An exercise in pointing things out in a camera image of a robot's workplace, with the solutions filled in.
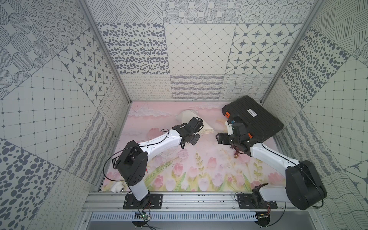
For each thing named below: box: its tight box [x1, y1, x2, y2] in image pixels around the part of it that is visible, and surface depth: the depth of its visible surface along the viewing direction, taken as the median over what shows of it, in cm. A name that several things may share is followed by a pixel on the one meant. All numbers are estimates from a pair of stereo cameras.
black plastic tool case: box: [221, 95, 285, 144], surface depth 103 cm
